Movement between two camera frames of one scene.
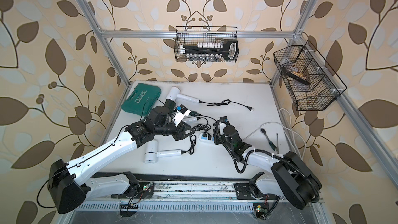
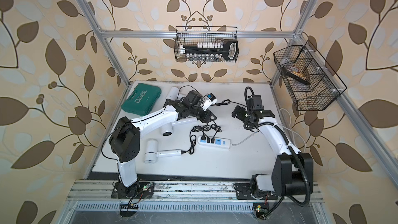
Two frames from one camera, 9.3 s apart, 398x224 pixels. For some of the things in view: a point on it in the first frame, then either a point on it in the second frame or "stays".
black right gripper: (217, 140) to (240, 115)
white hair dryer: (151, 152) stays
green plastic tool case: (142, 99) stays
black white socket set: (211, 51) stays
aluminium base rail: (216, 196) stays
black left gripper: (180, 130) to (205, 118)
